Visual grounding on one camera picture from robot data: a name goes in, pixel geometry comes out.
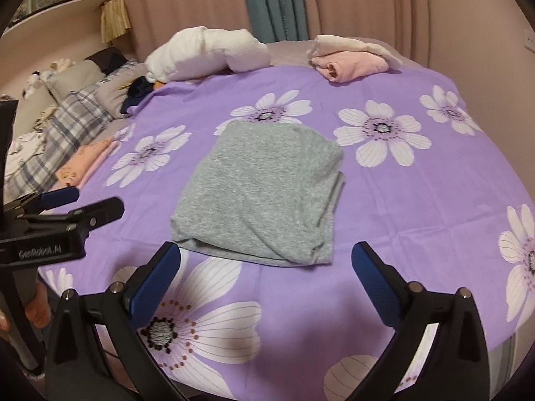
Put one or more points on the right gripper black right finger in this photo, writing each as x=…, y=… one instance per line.
x=398, y=308

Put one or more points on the plaid grey pillow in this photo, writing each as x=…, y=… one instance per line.
x=79, y=119

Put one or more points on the pink folded garment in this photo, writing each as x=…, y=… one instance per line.
x=344, y=67

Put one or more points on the teal curtain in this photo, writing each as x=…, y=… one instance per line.
x=278, y=20

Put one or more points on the beige tassel curtain tie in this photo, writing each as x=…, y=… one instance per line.
x=115, y=21

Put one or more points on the pink curtain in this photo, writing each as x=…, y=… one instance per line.
x=402, y=24

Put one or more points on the orange pink folded cloth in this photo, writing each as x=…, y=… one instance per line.
x=84, y=163

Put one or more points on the white rolled towel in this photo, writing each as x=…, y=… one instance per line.
x=197, y=52

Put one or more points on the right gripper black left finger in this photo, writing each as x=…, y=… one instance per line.
x=129, y=306

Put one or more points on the cream folded garment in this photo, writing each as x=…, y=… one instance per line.
x=324, y=45

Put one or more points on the grey garment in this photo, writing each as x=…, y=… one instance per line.
x=266, y=194

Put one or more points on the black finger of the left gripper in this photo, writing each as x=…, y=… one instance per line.
x=81, y=220
x=37, y=203

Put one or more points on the dark navy cloth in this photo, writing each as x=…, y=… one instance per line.
x=137, y=91

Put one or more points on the white stuffed toy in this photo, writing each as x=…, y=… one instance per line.
x=39, y=78

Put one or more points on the person's left hand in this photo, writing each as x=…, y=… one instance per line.
x=38, y=310

